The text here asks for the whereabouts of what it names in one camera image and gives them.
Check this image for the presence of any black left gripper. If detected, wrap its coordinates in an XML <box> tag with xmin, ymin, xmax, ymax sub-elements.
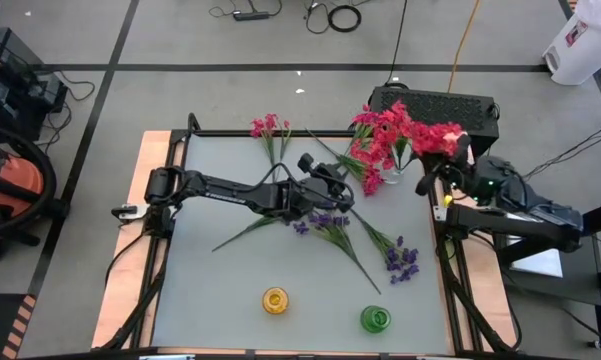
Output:
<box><xmin>279</xmin><ymin>152</ymin><xmax>356</xmax><ymax>221</ymax></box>

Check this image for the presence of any green glass vase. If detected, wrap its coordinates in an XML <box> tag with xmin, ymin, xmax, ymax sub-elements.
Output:
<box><xmin>359</xmin><ymin>304</ymin><xmax>393</xmax><ymax>335</ymax></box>

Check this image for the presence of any black power strip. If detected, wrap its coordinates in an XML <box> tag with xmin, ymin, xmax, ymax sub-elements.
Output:
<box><xmin>232</xmin><ymin>10</ymin><xmax>271</xmax><ymax>22</ymax></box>

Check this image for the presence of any yellow floor cable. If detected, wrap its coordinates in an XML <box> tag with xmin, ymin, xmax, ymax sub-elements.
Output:
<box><xmin>447</xmin><ymin>0</ymin><xmax>482</xmax><ymax>94</ymax></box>

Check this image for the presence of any orange vacuum cleaner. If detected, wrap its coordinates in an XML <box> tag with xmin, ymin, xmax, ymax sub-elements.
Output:
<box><xmin>0</xmin><ymin>147</ymin><xmax>46</xmax><ymax>216</ymax></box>
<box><xmin>0</xmin><ymin>123</ymin><xmax>59</xmax><ymax>236</ymax></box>

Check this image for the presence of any red artificial flower bunch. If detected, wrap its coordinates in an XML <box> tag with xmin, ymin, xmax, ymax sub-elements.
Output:
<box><xmin>307</xmin><ymin>128</ymin><xmax>387</xmax><ymax>199</ymax></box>
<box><xmin>410</xmin><ymin>121</ymin><xmax>467</xmax><ymax>159</ymax></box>
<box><xmin>349</xmin><ymin>137</ymin><xmax>399</xmax><ymax>174</ymax></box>
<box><xmin>377</xmin><ymin>99</ymin><xmax>416</xmax><ymax>174</ymax></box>

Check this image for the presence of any black floor cable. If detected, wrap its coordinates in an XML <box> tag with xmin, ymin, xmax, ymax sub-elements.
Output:
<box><xmin>384</xmin><ymin>0</ymin><xmax>410</xmax><ymax>86</ymax></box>

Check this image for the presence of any black computer case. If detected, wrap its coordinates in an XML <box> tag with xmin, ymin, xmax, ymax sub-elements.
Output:
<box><xmin>369</xmin><ymin>85</ymin><xmax>501</xmax><ymax>161</ymax></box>

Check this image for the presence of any clear glass vase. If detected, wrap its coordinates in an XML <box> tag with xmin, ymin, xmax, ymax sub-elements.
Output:
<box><xmin>382</xmin><ymin>167</ymin><xmax>407</xmax><ymax>186</ymax></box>

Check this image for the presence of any black metal table frame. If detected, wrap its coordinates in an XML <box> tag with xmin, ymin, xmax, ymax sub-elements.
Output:
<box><xmin>92</xmin><ymin>112</ymin><xmax>521</xmax><ymax>360</ymax></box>

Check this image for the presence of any purple artificial flower bunch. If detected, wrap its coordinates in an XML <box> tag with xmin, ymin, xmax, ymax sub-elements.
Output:
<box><xmin>211</xmin><ymin>212</ymin><xmax>301</xmax><ymax>254</ymax></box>
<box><xmin>292</xmin><ymin>212</ymin><xmax>383</xmax><ymax>296</ymax></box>
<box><xmin>349</xmin><ymin>209</ymin><xmax>422</xmax><ymax>286</ymax></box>

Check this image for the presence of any black equipment stack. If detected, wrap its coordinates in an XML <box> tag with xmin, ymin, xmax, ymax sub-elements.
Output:
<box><xmin>0</xmin><ymin>25</ymin><xmax>71</xmax><ymax>144</ymax></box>

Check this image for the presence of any silver metal bracket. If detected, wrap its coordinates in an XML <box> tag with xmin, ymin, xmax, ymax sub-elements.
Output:
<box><xmin>111</xmin><ymin>203</ymin><xmax>151</xmax><ymax>222</ymax></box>
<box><xmin>432</xmin><ymin>204</ymin><xmax>454</xmax><ymax>224</ymax></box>

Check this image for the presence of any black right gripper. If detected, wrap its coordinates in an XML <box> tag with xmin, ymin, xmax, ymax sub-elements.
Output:
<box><xmin>414</xmin><ymin>134</ymin><xmax>476</xmax><ymax>199</ymax></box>

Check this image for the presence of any coiled black cable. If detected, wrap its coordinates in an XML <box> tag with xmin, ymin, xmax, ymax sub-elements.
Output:
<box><xmin>327</xmin><ymin>4</ymin><xmax>364</xmax><ymax>34</ymax></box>

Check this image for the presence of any white paper booklet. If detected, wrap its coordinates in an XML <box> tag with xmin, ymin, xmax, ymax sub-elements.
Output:
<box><xmin>507</xmin><ymin>234</ymin><xmax>564</xmax><ymax>279</ymax></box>

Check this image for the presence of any white plastic bin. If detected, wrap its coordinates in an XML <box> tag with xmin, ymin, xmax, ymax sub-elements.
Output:
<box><xmin>542</xmin><ymin>0</ymin><xmax>601</xmax><ymax>86</ymax></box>

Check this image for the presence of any yellow glass vase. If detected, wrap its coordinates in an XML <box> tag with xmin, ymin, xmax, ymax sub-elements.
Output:
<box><xmin>261</xmin><ymin>286</ymin><xmax>291</xmax><ymax>316</ymax></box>

